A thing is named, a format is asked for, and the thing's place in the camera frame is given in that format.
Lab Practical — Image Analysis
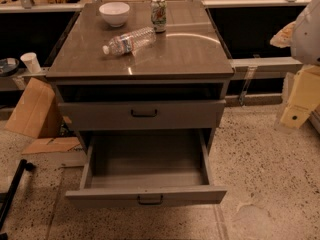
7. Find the grey drawer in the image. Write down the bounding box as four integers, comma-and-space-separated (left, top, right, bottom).
66, 129, 226, 208
59, 100, 225, 131

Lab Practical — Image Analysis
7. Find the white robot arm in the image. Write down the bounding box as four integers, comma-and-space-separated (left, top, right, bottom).
270, 0, 320, 133

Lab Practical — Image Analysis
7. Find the grey top drawer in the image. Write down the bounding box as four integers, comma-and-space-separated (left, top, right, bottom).
59, 100, 225, 131

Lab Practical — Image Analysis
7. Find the grey drawer cabinet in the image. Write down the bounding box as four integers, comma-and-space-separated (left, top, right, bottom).
47, 1, 234, 147

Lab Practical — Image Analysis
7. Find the green soda can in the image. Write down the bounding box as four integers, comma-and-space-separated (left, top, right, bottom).
151, 0, 167, 33

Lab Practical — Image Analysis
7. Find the clear plastic water bottle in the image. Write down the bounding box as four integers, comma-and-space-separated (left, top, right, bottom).
102, 27, 156, 56

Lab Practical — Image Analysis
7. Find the white ceramic bowl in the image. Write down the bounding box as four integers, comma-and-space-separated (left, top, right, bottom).
99, 2, 130, 27

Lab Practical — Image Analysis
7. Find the flat cardboard sheet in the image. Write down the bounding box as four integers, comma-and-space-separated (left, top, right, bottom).
22, 137, 80, 155

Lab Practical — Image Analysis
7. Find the upright cardboard box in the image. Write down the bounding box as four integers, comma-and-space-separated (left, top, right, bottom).
5, 78, 62, 138

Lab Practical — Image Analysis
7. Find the white paper cup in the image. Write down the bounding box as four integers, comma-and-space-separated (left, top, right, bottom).
20, 52, 41, 73

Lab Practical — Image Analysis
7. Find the black metal stand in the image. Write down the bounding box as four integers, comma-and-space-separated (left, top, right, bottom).
0, 159, 35, 231

